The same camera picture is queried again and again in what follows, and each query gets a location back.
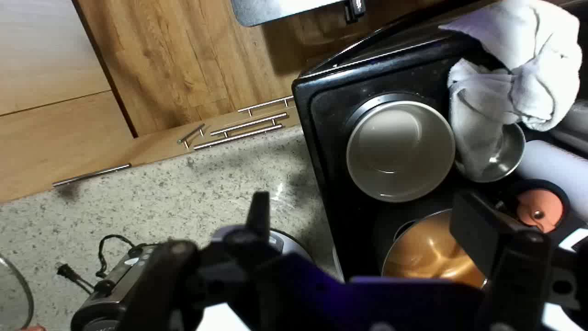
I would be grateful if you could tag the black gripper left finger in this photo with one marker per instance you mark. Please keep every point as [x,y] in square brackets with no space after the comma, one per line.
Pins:
[184,282]

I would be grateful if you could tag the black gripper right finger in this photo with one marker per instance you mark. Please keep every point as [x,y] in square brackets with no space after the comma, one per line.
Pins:
[515,270]

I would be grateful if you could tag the steel rimmed glass pot lid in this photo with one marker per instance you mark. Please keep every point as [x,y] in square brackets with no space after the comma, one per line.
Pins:
[423,240]

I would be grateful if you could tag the thin rimmed glass lid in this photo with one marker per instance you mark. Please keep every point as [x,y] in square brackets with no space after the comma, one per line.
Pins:
[9,301]

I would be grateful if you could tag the black electric stove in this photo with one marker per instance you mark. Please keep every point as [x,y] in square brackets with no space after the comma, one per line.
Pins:
[331,122]

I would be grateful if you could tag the black cylindrical appliance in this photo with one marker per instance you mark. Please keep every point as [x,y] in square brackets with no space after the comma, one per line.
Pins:
[107,295]

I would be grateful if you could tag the large white bowl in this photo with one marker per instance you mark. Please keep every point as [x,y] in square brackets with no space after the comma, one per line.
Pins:
[557,168]

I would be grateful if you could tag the stainless steel tumbler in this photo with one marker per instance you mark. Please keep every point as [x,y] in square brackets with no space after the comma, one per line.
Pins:
[498,157]

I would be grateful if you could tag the small grey bowl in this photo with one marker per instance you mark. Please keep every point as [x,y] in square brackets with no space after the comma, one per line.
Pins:
[397,154]

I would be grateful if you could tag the white cloth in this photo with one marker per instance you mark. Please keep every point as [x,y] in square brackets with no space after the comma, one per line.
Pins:
[533,56]

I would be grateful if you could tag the wooden lower cabinets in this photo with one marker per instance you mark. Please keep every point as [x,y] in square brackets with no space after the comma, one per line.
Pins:
[184,62]

